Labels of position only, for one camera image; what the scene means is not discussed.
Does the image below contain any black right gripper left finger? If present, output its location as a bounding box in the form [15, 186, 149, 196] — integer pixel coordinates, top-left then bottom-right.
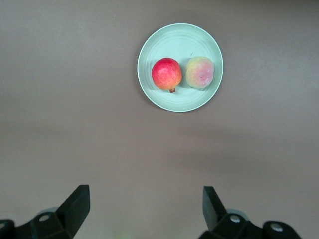
[0, 184, 90, 239]

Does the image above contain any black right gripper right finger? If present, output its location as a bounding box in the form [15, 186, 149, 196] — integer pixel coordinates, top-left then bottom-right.
[199, 185, 304, 239]

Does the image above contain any yellow pink peach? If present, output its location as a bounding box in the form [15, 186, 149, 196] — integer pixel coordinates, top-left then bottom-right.
[185, 56, 215, 89]

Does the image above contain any red pomegranate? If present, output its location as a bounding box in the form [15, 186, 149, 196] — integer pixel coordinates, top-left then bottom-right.
[151, 57, 183, 94]

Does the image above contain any brown table cover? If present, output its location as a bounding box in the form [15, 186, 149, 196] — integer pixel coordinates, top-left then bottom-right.
[0, 0, 319, 239]

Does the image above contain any pale green round plate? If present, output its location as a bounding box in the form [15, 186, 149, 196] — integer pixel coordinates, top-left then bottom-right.
[137, 23, 224, 113]

